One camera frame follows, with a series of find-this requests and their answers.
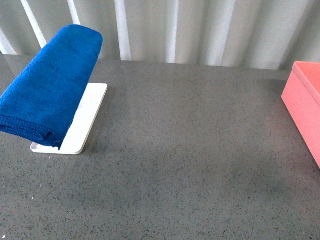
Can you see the blue microfiber cloth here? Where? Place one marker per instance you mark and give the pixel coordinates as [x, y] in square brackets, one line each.
[41, 103]

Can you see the white pleated curtain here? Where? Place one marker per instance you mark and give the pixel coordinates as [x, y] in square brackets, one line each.
[260, 34]

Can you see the white towel rack base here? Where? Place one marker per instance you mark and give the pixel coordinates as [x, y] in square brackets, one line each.
[82, 124]

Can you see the pink plastic bin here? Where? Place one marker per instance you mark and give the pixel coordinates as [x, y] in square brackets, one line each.
[301, 97]

